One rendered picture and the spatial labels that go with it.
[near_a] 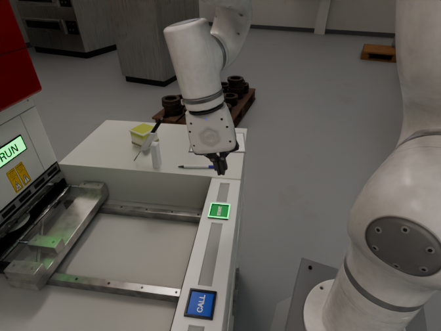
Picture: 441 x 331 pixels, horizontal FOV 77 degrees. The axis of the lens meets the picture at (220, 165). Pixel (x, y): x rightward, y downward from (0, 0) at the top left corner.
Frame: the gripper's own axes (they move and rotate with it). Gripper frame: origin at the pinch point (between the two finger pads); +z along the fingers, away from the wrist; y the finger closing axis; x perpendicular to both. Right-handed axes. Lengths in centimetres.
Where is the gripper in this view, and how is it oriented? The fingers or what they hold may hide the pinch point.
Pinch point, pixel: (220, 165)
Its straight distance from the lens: 66.6
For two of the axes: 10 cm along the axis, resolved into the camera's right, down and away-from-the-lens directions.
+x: 1.4, -5.6, 8.1
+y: 9.7, -0.9, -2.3
